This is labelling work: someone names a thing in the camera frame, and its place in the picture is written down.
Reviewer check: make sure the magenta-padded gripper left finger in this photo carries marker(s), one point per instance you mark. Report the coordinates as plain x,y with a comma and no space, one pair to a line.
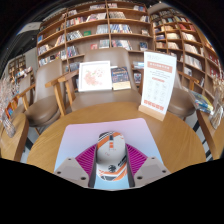
85,160

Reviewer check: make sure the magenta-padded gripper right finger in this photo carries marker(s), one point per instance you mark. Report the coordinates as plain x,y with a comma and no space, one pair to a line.
137,160

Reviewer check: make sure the white orange patterned computer mouse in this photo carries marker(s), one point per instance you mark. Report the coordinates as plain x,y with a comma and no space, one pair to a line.
111,156

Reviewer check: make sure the pink blue gradient mouse pad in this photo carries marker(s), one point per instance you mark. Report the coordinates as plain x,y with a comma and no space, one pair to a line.
83,136

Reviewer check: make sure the brown padded wooden armchair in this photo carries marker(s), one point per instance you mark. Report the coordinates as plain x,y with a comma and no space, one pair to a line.
46,93
181,105
106,98

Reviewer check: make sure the round wooden side table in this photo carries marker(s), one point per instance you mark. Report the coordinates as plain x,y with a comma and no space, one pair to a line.
213,136
13,140

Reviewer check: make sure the white sign in wooden stand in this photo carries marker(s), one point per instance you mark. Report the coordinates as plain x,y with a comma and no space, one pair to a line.
158,83

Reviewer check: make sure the dark cover book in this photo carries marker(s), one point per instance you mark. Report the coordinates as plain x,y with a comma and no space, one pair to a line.
120,78

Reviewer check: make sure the white framed flower picture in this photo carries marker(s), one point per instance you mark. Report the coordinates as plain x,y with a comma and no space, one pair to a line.
95,76

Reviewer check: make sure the stack of light blue books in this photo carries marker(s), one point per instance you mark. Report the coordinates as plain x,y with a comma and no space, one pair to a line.
138,65

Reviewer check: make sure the distant wooden book shelf unit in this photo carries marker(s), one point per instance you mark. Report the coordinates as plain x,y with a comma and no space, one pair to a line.
16,65

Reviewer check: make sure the curved wooden book shelf unit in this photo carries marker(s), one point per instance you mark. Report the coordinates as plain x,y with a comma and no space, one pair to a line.
186,40

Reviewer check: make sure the tall wooden book shelf unit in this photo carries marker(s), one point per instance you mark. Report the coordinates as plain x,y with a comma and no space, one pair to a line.
93,26

